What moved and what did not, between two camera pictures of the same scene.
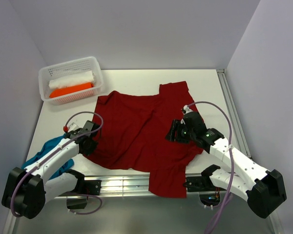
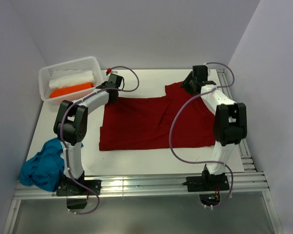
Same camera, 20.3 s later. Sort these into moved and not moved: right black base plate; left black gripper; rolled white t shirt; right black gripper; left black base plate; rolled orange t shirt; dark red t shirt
Moved: right black gripper; dark red t shirt; left black gripper
Not moved: left black base plate; rolled orange t shirt; right black base plate; rolled white t shirt
